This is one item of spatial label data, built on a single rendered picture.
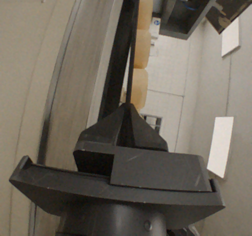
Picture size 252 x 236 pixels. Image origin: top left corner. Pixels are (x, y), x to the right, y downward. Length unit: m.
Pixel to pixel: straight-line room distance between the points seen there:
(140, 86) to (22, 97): 0.14
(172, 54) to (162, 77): 0.86
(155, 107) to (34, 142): 4.29
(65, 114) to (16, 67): 0.09
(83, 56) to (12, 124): 0.12
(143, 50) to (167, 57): 4.71
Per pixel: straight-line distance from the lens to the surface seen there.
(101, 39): 0.20
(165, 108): 4.48
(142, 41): 0.18
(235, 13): 0.78
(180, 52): 5.11
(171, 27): 0.83
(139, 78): 0.16
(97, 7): 0.23
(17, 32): 0.25
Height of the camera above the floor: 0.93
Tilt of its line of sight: 1 degrees down
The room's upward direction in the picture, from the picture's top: 100 degrees clockwise
